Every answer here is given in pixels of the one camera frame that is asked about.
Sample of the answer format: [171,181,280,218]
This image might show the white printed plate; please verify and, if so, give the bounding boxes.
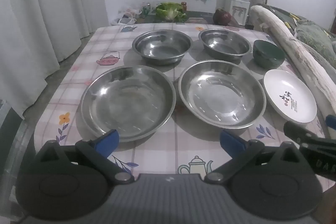
[263,69,318,124]

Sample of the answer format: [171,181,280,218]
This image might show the red onion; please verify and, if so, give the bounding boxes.
[212,8,232,26]

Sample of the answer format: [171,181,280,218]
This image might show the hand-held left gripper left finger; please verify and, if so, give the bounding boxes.
[34,129,135,184]

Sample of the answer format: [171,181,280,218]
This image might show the white curtain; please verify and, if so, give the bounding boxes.
[0,0,110,120]

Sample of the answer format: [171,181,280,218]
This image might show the green quilt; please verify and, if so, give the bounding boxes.
[265,5,336,70]

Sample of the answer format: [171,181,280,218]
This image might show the steel bowl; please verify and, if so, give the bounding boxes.
[132,30,194,66]
[198,28,252,62]

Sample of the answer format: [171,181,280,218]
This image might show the white water dispenser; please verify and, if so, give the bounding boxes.
[225,0,250,25]

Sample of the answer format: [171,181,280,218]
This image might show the green cabbage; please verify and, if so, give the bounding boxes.
[155,2,188,22]

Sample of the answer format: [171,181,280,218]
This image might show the checked teapot print tablecloth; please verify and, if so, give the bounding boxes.
[34,23,336,189]

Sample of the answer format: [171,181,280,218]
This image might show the rolled white mat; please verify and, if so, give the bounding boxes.
[250,4,336,133]

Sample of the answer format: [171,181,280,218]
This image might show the grey metal frame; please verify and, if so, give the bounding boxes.
[0,99,36,215]

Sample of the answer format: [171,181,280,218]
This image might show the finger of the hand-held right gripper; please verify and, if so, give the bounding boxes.
[283,120,324,147]
[325,114,336,138]

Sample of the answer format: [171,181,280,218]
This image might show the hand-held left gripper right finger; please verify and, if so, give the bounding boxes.
[203,129,302,184]

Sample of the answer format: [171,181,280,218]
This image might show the dark green bowl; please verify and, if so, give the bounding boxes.
[252,40,286,69]

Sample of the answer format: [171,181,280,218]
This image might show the large steel plate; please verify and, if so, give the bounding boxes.
[178,60,267,130]
[80,65,176,142]

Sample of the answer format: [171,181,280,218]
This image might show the white plastic bags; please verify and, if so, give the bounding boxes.
[110,6,143,25]

